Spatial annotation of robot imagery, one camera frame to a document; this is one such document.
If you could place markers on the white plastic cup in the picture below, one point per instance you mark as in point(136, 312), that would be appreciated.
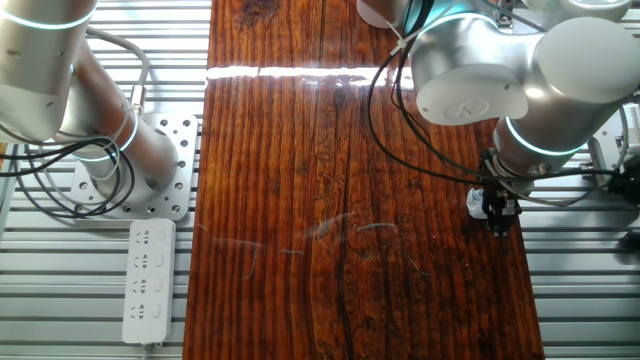
point(372, 12)

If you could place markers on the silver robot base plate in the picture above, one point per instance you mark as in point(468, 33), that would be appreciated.
point(177, 150)

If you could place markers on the white power strip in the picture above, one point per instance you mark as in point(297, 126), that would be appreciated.
point(149, 280)

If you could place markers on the white paper ball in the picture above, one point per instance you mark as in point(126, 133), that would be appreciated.
point(475, 204)

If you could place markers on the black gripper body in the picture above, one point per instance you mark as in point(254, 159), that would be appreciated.
point(497, 177)

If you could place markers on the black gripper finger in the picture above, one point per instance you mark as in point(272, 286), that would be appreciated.
point(492, 217)
point(509, 217)

